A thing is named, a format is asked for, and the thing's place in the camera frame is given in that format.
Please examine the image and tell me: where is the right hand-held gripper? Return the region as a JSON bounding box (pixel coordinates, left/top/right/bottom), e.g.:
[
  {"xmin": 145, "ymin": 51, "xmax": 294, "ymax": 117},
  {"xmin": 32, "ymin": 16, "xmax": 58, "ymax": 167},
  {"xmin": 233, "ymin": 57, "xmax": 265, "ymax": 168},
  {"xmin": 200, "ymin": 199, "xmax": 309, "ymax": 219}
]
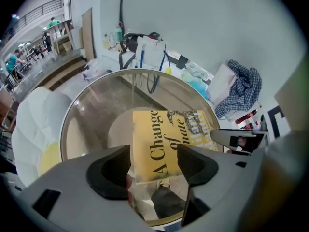
[{"xmin": 209, "ymin": 67, "xmax": 306, "ymax": 156}]

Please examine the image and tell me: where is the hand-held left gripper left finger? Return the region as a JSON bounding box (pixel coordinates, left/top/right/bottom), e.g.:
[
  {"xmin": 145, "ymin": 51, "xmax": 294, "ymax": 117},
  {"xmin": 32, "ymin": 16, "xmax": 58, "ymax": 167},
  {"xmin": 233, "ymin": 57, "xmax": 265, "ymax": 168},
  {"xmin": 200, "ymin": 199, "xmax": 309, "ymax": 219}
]
[{"xmin": 15, "ymin": 144, "xmax": 156, "ymax": 232}]

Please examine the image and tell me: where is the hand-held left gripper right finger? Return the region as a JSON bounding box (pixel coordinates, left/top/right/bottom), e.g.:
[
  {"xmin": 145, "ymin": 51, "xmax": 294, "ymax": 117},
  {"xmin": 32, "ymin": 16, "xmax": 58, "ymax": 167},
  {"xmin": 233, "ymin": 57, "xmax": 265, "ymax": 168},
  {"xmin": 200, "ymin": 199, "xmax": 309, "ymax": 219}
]
[{"xmin": 176, "ymin": 144, "xmax": 266, "ymax": 227}]

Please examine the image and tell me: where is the white flower-shaped seat cushion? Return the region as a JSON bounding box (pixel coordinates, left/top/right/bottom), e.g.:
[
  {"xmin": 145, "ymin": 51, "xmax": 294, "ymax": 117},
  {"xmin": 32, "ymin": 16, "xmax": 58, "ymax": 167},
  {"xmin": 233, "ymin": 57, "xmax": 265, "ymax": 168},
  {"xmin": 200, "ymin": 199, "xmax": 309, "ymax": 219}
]
[{"xmin": 11, "ymin": 86, "xmax": 74, "ymax": 189}]

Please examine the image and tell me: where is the yellow book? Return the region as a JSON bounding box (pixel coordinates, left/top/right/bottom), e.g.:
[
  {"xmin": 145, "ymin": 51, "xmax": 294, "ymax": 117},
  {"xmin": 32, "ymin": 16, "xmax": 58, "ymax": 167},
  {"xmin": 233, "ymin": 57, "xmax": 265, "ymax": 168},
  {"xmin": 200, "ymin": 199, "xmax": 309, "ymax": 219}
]
[{"xmin": 132, "ymin": 109, "xmax": 220, "ymax": 185}]

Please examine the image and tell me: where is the cola bottle red cap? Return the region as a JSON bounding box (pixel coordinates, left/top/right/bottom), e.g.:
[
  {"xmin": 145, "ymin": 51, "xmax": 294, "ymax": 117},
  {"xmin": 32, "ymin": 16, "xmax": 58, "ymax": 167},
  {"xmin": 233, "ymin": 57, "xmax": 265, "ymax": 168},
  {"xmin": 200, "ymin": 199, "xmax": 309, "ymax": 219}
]
[{"xmin": 235, "ymin": 104, "xmax": 263, "ymax": 126}]

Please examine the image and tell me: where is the teal plastic bag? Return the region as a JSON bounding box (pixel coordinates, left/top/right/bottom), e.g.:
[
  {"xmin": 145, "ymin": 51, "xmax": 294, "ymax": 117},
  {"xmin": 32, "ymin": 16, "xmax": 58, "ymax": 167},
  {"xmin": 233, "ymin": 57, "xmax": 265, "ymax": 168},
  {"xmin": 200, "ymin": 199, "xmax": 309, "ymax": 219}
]
[{"xmin": 187, "ymin": 79, "xmax": 210, "ymax": 100}]

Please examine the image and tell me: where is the white paper bag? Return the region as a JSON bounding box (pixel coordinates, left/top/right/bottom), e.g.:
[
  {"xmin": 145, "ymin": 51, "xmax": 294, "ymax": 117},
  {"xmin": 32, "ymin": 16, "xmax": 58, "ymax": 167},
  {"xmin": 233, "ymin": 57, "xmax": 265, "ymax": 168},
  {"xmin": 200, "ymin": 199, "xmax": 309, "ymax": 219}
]
[{"xmin": 207, "ymin": 61, "xmax": 238, "ymax": 104}]

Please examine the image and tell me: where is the blue checked cloth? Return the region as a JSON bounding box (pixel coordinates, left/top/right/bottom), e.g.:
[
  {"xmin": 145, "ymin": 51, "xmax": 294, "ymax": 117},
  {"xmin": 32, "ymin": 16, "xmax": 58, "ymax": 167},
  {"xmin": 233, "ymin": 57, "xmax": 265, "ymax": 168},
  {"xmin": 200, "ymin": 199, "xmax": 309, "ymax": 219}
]
[{"xmin": 213, "ymin": 58, "xmax": 263, "ymax": 118}]

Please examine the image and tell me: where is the printed plastic bag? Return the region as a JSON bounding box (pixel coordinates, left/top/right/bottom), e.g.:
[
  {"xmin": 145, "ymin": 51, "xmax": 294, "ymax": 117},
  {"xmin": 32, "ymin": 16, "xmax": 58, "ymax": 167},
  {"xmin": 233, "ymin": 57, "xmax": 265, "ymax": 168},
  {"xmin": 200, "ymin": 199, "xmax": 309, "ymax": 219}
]
[{"xmin": 184, "ymin": 61, "xmax": 211, "ymax": 81}]

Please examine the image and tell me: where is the round wooden shelf drum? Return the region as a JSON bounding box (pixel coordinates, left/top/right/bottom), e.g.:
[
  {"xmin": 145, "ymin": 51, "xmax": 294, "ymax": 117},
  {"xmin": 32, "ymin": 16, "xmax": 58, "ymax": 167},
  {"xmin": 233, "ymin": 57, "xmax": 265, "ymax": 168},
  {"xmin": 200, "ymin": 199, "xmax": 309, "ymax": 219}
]
[{"xmin": 59, "ymin": 69, "xmax": 222, "ymax": 227}]

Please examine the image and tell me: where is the wooden step platform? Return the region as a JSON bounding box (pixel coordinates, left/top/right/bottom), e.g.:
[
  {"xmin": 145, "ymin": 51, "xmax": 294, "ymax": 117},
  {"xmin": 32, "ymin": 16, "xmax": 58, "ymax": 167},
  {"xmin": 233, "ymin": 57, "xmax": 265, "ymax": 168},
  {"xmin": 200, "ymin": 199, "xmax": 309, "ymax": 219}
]
[{"xmin": 12, "ymin": 53, "xmax": 85, "ymax": 102}]

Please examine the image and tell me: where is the white tote bag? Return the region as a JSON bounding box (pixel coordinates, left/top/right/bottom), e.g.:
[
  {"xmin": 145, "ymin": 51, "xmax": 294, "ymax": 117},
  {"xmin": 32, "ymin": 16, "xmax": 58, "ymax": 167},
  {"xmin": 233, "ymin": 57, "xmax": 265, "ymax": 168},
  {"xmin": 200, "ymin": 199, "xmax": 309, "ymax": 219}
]
[{"xmin": 134, "ymin": 35, "xmax": 168, "ymax": 69}]

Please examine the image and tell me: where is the bin with white bag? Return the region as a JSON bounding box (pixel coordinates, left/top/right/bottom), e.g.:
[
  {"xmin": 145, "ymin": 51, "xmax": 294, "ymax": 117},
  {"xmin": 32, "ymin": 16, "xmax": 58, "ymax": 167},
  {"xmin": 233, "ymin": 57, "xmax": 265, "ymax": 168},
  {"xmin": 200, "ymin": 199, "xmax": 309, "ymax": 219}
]
[{"xmin": 81, "ymin": 58, "xmax": 113, "ymax": 82}]

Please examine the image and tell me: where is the grey roller blind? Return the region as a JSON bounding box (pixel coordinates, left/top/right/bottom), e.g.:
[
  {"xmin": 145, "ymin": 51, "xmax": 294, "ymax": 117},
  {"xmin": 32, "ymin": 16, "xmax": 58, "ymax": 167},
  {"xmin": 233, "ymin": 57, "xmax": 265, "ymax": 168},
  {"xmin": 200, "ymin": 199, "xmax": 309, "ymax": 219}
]
[{"xmin": 122, "ymin": 0, "xmax": 307, "ymax": 106}]

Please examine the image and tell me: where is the black bag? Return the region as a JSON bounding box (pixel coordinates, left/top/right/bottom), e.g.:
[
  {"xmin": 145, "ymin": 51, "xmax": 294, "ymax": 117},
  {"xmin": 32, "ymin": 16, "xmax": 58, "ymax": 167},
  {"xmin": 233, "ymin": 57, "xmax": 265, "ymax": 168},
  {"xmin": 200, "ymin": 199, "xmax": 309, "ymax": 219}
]
[{"xmin": 118, "ymin": 31, "xmax": 162, "ymax": 70}]

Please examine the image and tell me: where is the yellow drink bottle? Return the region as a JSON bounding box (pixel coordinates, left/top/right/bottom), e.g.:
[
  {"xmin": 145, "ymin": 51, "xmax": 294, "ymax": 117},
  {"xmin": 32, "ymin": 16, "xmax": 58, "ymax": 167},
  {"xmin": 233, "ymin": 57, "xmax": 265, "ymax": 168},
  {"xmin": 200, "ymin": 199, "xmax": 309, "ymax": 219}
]
[{"xmin": 102, "ymin": 33, "xmax": 111, "ymax": 50}]

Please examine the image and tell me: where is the leaning wood board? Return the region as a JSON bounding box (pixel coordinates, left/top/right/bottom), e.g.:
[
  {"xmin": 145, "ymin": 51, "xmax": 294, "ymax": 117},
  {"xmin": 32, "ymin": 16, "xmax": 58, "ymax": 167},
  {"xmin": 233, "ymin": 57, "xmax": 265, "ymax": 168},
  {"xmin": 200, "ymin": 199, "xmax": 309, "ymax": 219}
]
[{"xmin": 81, "ymin": 7, "xmax": 96, "ymax": 61}]

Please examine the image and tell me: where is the green water bottle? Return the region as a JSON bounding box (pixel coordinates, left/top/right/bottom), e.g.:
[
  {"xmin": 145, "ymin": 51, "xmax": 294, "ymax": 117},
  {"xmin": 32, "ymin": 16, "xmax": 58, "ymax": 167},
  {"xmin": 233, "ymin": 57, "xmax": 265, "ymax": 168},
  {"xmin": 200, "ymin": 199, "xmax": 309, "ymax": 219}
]
[{"xmin": 114, "ymin": 20, "xmax": 123, "ymax": 44}]

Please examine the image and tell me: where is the light wooden table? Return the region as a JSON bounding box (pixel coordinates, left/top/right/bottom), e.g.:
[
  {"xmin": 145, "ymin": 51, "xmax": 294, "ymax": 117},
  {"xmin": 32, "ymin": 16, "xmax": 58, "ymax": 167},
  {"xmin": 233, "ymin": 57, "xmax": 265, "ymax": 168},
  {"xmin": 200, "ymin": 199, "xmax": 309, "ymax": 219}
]
[{"xmin": 47, "ymin": 19, "xmax": 76, "ymax": 56}]

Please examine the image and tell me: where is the black balcony railing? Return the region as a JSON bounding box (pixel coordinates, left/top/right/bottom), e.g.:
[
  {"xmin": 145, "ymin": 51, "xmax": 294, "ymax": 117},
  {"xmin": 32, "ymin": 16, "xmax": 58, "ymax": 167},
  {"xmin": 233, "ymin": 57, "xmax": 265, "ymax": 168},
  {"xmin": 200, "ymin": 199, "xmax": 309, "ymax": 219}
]
[{"xmin": 3, "ymin": 0, "xmax": 64, "ymax": 37}]

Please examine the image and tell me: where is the blue lanyard yellow tag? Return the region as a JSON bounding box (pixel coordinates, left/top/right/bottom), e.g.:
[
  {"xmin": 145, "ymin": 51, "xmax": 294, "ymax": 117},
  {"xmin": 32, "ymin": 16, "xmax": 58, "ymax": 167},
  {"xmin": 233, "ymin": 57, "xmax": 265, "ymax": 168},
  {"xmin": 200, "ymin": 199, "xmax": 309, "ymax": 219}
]
[{"xmin": 146, "ymin": 49, "xmax": 173, "ymax": 94}]

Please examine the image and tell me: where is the short blue lanyard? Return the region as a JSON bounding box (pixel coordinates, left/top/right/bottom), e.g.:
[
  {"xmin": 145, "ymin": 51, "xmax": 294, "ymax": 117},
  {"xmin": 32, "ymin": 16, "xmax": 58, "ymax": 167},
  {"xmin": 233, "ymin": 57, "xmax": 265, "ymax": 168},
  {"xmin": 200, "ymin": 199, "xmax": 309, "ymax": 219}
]
[{"xmin": 139, "ymin": 42, "xmax": 147, "ymax": 69}]

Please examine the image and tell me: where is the black wall cable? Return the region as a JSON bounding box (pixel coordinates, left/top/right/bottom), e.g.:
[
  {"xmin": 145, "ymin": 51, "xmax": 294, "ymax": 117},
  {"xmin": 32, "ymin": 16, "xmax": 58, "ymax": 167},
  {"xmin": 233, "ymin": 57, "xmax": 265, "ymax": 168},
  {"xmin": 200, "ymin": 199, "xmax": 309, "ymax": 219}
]
[{"xmin": 118, "ymin": 0, "xmax": 126, "ymax": 35}]

